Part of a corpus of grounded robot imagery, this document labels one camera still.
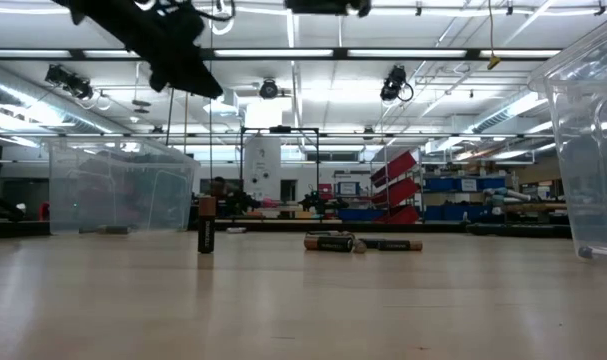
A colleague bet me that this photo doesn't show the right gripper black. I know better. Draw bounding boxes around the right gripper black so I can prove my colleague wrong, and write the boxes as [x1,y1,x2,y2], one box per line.
[284,0,373,18]

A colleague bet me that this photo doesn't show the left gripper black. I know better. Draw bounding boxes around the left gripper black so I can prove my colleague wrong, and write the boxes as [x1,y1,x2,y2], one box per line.
[50,0,224,100]

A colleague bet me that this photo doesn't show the Energizer AA battery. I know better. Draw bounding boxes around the Energizer AA battery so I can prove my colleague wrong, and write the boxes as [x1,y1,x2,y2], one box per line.
[577,245,607,260]

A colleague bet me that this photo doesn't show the black overhead rig beam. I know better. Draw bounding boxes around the black overhead rig beam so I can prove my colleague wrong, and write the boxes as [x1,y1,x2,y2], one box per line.
[0,47,564,62]

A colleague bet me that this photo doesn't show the person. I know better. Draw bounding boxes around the person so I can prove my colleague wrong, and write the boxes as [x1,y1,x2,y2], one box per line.
[210,175,230,204]

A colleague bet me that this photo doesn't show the white pillar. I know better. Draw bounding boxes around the white pillar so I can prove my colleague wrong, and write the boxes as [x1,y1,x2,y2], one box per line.
[243,135,283,201]

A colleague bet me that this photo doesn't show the clear plastic bin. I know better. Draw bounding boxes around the clear plastic bin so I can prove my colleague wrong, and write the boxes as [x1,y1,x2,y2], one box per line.
[527,12,607,264]
[47,137,200,235]

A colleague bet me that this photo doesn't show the red tilted bin shelf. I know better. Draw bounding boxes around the red tilted bin shelf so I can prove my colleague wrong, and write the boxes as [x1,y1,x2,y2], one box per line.
[368,149,422,225]

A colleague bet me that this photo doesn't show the blue storage bins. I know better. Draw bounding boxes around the blue storage bins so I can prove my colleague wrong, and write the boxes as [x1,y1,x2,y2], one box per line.
[422,175,508,222]

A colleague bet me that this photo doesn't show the background wooden table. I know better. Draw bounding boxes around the background wooden table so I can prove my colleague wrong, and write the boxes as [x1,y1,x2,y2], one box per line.
[502,202,569,214]

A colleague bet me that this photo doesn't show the hanging black cable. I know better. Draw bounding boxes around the hanging black cable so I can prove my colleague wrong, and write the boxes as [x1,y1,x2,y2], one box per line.
[165,87,176,147]

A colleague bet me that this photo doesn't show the white cable ring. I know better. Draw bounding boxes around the white cable ring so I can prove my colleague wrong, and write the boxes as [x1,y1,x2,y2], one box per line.
[210,14,236,37]

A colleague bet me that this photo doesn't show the black round camera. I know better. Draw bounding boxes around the black round camera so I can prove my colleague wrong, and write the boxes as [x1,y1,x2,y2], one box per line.
[258,78,280,100]

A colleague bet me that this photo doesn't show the black camera with cable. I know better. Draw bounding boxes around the black camera with cable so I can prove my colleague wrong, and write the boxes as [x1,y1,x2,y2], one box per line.
[380,64,415,104]

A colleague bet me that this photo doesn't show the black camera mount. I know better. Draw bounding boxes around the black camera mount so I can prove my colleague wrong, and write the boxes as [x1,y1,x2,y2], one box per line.
[44,63,95,101]

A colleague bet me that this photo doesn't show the black background frame stand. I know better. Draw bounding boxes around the black background frame stand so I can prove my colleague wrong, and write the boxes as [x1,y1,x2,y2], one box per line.
[239,126,322,201]

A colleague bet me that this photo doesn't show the black aluminium table frame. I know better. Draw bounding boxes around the black aluminium table frame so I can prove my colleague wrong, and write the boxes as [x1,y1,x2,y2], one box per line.
[0,218,574,240]

